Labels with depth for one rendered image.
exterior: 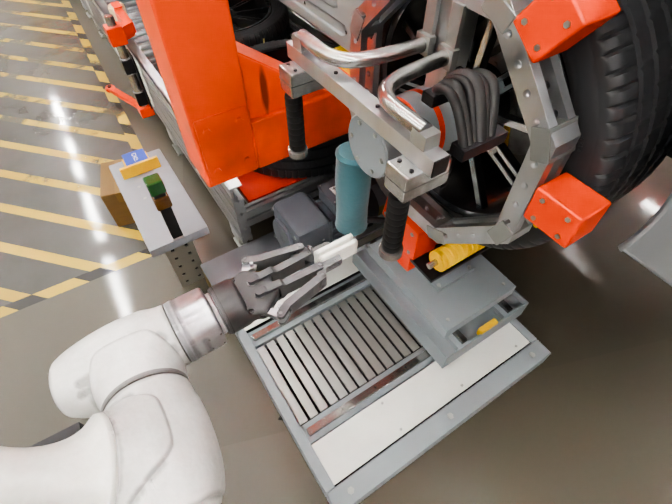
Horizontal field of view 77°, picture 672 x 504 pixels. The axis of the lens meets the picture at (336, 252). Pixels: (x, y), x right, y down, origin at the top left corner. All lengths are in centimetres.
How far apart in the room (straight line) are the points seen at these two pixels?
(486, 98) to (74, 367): 64
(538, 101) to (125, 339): 65
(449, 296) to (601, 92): 81
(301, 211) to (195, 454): 95
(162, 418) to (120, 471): 6
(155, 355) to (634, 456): 141
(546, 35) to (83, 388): 74
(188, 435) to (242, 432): 94
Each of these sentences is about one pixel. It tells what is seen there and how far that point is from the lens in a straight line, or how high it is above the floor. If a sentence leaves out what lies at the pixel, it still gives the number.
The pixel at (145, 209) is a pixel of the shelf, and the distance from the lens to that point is 139.
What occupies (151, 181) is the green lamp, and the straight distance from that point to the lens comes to 113.
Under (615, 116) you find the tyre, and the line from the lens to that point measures 77.
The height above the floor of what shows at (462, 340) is 18.
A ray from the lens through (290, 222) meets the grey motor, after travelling 130.
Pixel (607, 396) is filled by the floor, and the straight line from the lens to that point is 169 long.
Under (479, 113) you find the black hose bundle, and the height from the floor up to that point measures 101.
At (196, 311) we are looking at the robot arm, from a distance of 59.
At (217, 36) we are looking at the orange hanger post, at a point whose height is 92.
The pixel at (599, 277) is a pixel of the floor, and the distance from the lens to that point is 195.
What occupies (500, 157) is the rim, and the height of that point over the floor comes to 79.
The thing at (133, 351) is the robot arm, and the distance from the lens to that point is 57.
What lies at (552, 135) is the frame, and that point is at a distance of 72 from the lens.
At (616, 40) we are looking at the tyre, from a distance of 76.
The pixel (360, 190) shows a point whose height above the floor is 65.
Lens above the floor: 136
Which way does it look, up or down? 51 degrees down
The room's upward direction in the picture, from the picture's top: straight up
